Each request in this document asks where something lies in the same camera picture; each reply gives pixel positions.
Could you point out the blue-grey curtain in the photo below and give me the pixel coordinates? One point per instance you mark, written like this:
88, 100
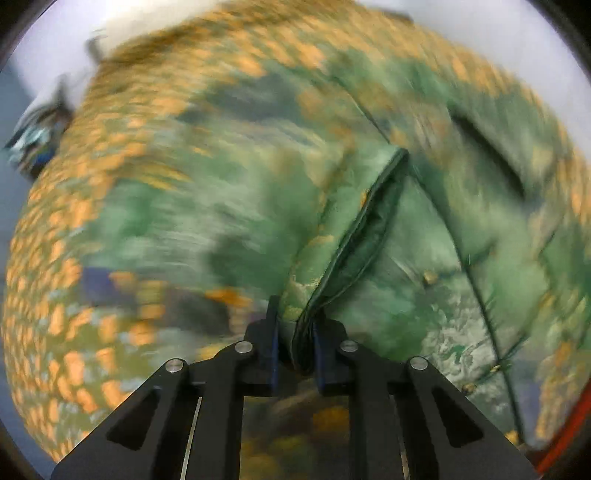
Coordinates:
14, 186

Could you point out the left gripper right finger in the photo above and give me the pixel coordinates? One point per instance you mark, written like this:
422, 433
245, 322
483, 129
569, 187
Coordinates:
406, 420

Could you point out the orange floral green quilt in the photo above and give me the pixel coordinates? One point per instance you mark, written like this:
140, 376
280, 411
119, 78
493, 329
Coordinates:
48, 328

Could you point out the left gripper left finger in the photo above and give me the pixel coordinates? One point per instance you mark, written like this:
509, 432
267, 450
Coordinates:
185, 420

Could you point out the green landscape print jacket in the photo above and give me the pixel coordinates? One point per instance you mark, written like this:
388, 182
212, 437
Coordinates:
432, 209

